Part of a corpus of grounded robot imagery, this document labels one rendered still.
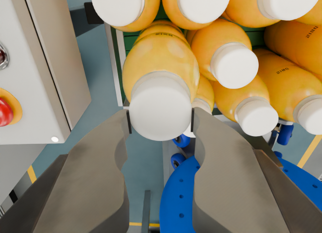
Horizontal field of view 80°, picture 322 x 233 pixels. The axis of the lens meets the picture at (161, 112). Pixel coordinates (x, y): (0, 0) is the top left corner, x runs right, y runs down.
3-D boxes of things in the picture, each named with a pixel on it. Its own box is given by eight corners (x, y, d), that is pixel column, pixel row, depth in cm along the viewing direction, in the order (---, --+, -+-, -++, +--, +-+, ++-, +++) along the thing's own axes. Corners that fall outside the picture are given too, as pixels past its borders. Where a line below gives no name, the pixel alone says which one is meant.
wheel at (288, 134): (274, 146, 38) (285, 151, 37) (281, 128, 35) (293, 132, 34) (279, 135, 41) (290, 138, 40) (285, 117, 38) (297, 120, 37)
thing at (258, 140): (202, 131, 42) (216, 178, 31) (203, 122, 40) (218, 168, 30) (249, 130, 41) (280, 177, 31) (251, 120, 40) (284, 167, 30)
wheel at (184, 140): (183, 153, 37) (190, 148, 38) (184, 134, 35) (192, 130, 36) (168, 141, 40) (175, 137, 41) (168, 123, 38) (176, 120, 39)
